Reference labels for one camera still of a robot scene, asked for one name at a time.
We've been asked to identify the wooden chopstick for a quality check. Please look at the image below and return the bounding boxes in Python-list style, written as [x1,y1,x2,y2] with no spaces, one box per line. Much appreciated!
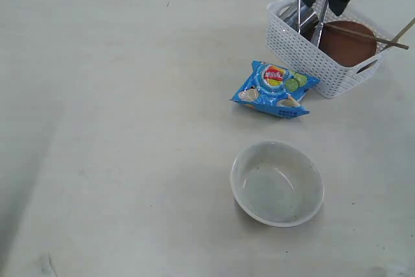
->
[383,18,415,51]
[324,23,409,50]

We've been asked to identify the white ceramic bowl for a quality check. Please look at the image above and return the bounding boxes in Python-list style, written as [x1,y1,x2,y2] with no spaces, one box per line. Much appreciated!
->
[230,141,324,228]

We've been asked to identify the stainless steel cup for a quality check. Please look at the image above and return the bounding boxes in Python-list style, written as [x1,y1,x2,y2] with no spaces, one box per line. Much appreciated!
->
[279,1,319,33]

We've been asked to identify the white perforated plastic basket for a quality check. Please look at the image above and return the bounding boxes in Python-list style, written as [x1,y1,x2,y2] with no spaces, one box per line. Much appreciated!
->
[266,0,391,99]

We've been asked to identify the brown round plate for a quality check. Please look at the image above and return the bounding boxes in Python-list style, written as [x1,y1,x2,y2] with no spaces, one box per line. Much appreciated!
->
[318,21,377,67]

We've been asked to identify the silver metal knife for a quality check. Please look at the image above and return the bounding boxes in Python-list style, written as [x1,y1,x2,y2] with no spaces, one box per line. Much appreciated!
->
[311,0,328,47]

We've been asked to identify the blue chips snack bag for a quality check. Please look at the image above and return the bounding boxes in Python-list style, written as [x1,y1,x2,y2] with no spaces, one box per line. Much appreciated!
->
[231,60,320,119]

